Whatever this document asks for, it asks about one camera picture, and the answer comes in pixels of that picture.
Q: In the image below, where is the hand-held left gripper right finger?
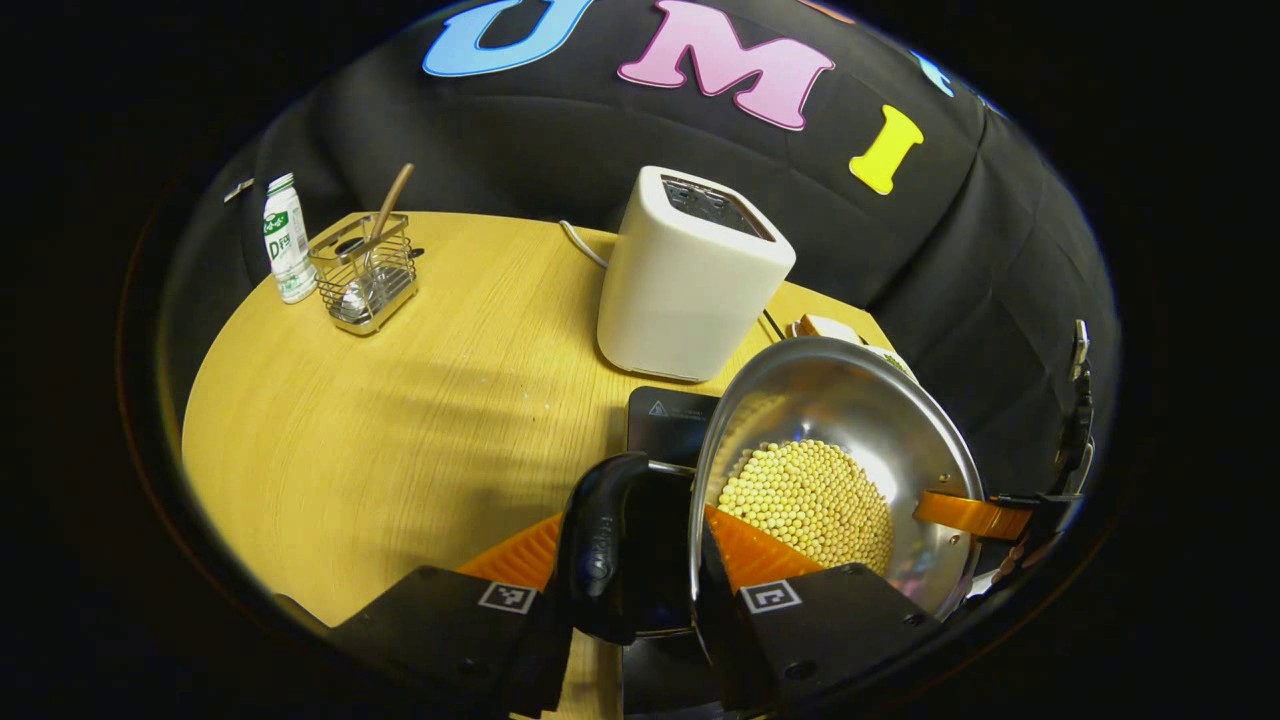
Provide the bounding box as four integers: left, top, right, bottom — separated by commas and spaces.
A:
695, 505, 941, 713

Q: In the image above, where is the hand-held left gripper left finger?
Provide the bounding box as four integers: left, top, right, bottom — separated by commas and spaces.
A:
330, 513, 576, 716

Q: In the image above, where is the pile of yellow soybeans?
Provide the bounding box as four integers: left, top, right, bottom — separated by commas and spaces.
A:
717, 440, 894, 573

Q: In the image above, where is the stainless steel pot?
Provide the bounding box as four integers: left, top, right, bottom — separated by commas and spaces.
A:
555, 337, 986, 666

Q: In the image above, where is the black induction cooktop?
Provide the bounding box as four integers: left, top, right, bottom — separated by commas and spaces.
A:
620, 387, 723, 716

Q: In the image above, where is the white divided spice tray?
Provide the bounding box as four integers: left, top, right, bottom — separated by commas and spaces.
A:
865, 345, 919, 383

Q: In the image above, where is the sandwich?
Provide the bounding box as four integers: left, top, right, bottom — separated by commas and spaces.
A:
795, 314, 866, 346

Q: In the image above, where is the white toaster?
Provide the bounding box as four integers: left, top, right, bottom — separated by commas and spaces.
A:
597, 166, 797, 383

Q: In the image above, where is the white green-label drink bottle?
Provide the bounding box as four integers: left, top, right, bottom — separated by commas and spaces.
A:
263, 173, 318, 304

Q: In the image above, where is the black backdrop cloth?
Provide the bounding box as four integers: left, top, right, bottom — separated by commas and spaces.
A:
160, 0, 1121, 501

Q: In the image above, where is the metal wire basket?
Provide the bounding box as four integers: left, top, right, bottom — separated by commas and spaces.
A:
308, 212, 419, 336

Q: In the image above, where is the white toaster cable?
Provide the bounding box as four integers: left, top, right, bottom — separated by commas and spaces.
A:
558, 220, 611, 269

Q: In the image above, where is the wooden handle spoon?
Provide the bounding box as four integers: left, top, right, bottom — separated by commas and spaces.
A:
340, 163, 415, 316

